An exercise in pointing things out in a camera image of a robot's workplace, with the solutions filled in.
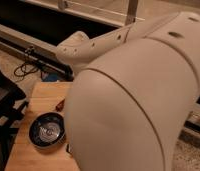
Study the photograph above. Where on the dark ceramic bowl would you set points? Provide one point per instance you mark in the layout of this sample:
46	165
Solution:
47	129

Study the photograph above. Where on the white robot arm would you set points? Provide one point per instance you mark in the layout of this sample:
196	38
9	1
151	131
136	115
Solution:
133	90

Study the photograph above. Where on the blue object on floor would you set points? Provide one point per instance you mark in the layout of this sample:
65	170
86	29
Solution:
50	78

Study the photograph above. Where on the black white striped eraser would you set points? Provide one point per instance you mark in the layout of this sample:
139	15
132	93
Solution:
68	149

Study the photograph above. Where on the wooden window frame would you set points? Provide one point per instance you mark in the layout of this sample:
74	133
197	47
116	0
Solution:
119	12

